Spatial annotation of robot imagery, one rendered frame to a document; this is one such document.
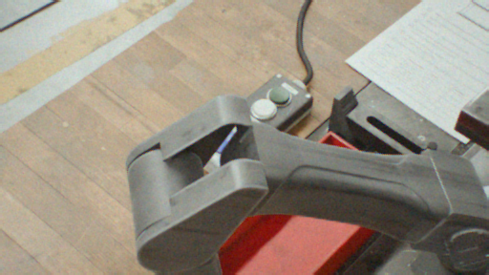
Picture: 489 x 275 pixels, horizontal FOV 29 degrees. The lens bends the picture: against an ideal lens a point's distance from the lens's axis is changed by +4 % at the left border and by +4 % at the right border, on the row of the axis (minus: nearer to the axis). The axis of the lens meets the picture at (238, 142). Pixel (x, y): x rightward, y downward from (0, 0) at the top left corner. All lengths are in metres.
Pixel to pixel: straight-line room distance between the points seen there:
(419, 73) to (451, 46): 0.07
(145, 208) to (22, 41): 1.97
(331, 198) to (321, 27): 0.71
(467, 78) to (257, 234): 0.41
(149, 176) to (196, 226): 0.06
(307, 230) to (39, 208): 0.34
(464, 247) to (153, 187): 0.28
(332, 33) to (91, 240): 0.49
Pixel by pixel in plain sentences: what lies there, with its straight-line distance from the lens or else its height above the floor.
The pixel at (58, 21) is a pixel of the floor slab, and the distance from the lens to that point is 2.71.
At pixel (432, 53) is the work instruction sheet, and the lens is 1.41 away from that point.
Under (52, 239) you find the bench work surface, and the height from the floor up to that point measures 0.90.
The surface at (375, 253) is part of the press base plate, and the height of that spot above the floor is 0.90.
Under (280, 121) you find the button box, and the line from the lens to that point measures 1.26.
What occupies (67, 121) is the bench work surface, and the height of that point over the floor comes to 0.90.
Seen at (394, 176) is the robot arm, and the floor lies 1.29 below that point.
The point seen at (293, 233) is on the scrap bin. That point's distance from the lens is 1.18.
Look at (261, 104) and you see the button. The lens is 1.26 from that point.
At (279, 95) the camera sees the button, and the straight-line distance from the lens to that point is 1.28.
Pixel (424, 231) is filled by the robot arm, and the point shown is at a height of 1.24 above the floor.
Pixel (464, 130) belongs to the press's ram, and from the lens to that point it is 1.05.
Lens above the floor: 1.90
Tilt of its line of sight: 52 degrees down
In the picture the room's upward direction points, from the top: 3 degrees clockwise
